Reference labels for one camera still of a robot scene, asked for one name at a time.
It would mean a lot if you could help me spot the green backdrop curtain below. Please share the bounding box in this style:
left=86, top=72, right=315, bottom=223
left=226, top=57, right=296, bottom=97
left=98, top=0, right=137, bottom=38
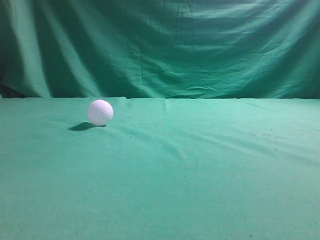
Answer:
left=0, top=0, right=320, bottom=99

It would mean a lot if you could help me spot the white dimpled golf ball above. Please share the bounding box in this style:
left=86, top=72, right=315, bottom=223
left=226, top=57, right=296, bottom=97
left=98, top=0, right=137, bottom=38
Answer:
left=87, top=99, right=114, bottom=126

